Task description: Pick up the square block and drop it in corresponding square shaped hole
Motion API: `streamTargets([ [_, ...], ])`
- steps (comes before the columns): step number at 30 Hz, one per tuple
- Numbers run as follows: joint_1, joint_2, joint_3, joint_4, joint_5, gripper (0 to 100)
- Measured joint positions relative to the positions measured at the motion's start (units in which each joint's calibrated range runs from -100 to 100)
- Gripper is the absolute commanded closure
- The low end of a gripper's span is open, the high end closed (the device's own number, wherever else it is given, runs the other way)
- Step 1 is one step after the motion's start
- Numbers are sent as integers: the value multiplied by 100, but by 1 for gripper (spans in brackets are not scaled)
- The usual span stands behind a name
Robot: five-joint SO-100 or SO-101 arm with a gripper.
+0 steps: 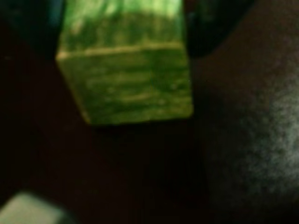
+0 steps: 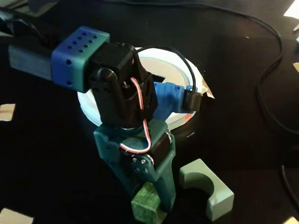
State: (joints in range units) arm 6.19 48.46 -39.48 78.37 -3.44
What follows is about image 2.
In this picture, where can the teal gripper with motor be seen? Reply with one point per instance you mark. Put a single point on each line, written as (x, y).
(110, 144)

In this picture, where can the dark green square wooden block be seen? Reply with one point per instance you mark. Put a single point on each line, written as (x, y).
(144, 205)

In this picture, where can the teal and black robot arm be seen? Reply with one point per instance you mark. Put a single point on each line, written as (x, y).
(70, 63)

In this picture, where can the light teal arch block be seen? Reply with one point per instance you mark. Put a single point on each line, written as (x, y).
(222, 193)

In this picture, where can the white round shape sorter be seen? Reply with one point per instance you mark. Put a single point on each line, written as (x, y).
(177, 122)

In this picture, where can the short beige masking tape piece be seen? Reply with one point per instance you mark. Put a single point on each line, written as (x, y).
(209, 93)

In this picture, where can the cardboard insert with cutouts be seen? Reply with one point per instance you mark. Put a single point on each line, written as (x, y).
(168, 67)

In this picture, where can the grey green background object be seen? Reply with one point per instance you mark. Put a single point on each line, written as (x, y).
(39, 7)

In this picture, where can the white paper sheet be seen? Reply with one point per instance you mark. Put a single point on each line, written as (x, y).
(292, 8)

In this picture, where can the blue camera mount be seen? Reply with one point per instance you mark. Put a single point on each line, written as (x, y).
(168, 95)

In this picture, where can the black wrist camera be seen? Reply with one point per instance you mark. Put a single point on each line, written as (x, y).
(192, 101)

